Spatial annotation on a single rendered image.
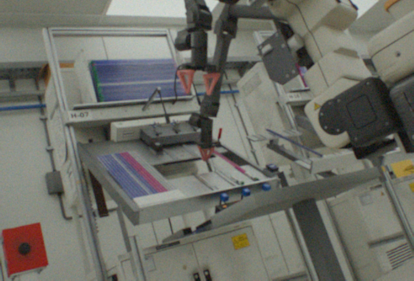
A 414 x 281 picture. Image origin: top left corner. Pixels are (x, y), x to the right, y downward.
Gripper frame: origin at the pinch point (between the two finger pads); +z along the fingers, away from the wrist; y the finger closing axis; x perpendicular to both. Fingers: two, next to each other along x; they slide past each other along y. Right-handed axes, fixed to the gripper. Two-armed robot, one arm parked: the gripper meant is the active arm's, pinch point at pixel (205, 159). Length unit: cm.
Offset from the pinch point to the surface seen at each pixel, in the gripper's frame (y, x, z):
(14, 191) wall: 61, -169, 70
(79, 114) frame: 45, -47, -15
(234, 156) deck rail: -19.0, -2.5, 1.9
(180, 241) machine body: 19.6, 12.0, 32.1
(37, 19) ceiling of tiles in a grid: 18, -261, -57
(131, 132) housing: 21.6, -36.7, -6.6
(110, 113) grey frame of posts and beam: 29, -47, -15
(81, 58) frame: 38, -64, -41
